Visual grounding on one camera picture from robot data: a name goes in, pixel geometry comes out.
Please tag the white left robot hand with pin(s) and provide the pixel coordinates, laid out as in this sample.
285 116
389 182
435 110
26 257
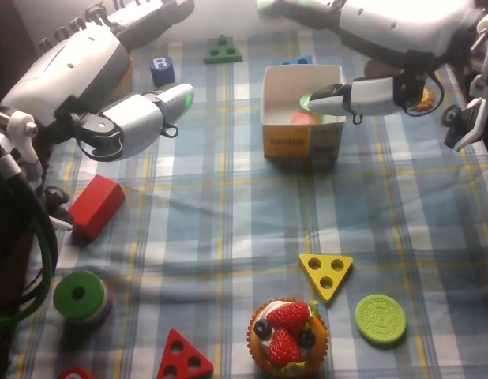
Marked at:
70 75

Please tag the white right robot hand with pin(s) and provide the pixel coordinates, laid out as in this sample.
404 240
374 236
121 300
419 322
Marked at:
386 23

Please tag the red cylinder with white cross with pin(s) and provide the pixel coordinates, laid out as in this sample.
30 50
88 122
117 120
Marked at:
303 118

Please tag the blue cylinder with letter R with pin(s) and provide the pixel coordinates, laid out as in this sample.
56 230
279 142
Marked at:
162 71

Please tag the white and yellow paper box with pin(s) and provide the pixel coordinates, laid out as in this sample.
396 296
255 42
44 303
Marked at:
301 138

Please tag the brown round toy cookie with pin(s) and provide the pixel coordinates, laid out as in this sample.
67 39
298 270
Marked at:
376 70

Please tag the toy cupcake with orange fruit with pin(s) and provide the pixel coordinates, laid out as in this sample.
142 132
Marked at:
128 77

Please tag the orange toy pastry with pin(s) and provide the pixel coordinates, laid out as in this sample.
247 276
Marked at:
424 100

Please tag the blue triangle block with holes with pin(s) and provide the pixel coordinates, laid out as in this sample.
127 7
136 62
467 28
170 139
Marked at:
297 60

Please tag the red rectangular wooden block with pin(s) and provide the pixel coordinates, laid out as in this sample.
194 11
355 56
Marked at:
96 205

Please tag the green triangle block with holes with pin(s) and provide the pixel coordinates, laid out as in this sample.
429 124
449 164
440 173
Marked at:
222 53

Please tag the blue plaid tablecloth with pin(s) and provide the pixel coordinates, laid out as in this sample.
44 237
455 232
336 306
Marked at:
236 221

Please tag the stacked coloured rings, green top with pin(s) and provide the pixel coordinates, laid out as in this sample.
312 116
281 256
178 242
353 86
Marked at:
80 296

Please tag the yellow triangle block with holes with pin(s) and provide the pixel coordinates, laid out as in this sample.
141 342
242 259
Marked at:
325 272

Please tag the green round toy cookie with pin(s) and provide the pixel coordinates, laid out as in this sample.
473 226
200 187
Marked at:
380 320

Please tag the red triangle block with holes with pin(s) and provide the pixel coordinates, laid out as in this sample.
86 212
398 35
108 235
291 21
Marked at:
182 357

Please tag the toy cupcake with strawberries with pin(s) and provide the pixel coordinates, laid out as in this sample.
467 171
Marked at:
287 335

